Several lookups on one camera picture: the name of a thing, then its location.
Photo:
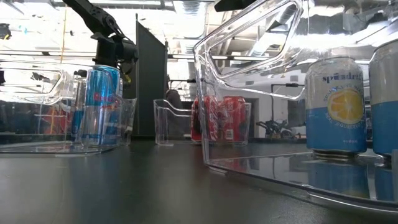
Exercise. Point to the red Coca-Cola can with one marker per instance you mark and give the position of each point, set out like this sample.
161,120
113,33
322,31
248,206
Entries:
231,119
210,119

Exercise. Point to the white blue Spindrift can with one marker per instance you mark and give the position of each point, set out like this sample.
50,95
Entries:
335,130
385,124

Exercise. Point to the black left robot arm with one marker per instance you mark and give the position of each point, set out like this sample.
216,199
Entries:
93,15

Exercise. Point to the black partition panel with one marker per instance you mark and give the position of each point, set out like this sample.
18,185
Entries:
152,93

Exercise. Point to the person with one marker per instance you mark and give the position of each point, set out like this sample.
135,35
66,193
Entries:
174,99

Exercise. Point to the red background object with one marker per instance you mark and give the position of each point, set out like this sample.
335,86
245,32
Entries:
56,121

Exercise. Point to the clear plastic storage bin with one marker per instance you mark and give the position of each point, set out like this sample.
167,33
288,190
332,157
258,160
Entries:
264,168
31,148
169,124

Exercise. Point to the black ceiling-hung device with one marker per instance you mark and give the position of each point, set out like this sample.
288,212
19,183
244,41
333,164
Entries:
4,31

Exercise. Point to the black background machine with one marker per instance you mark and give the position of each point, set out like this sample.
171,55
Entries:
273,129

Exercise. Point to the black pipe stand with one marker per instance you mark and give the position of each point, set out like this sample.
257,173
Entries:
292,85

